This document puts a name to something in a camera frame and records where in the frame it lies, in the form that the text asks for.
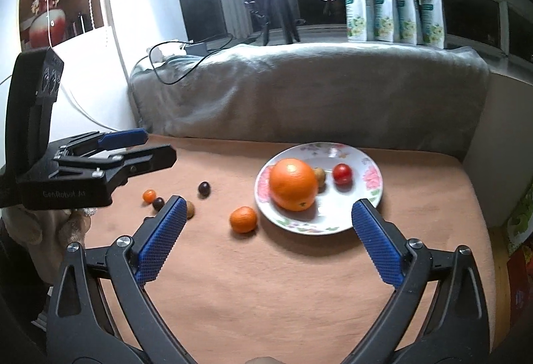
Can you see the red cherry tomato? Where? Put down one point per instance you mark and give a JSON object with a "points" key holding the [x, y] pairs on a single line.
{"points": [[342, 174]]}

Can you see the floral white plate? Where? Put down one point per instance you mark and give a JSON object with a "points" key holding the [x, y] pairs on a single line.
{"points": [[331, 211]]}

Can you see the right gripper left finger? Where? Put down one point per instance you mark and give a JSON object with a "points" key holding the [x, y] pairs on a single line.
{"points": [[80, 326]]}

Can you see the green snack package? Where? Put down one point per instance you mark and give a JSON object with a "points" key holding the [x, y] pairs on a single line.
{"points": [[518, 227]]}

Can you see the tan fleece blanket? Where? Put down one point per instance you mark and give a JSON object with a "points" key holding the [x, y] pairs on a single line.
{"points": [[273, 293]]}

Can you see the black camera tripod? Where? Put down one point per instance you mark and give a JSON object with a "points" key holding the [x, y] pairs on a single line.
{"points": [[279, 9]]}

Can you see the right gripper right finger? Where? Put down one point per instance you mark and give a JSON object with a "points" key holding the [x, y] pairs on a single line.
{"points": [[456, 328]]}

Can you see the dark cherry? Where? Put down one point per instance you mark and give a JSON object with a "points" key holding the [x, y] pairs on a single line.
{"points": [[158, 203], [204, 189]]}

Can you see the small orange kumquat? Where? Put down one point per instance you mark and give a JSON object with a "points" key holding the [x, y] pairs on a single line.
{"points": [[149, 196]]}

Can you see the grey sofa cushion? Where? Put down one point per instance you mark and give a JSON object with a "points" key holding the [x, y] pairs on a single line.
{"points": [[365, 95]]}

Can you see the large orange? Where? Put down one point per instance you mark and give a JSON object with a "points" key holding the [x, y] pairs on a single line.
{"points": [[292, 184]]}

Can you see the red white ceramic jar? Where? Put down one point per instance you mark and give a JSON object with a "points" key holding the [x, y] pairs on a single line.
{"points": [[49, 23]]}

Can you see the gloved left hand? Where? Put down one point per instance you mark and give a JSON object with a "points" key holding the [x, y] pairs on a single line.
{"points": [[46, 235]]}

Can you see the white power adapter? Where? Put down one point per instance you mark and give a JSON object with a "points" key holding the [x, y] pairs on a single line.
{"points": [[160, 52]]}

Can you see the small mandarin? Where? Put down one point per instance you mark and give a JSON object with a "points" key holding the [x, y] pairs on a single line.
{"points": [[244, 220]]}

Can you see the brown longan fruit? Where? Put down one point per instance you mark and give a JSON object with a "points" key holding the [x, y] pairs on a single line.
{"points": [[320, 176]]}

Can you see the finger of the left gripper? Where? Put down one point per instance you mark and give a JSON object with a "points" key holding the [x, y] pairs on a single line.
{"points": [[143, 161], [122, 139]]}

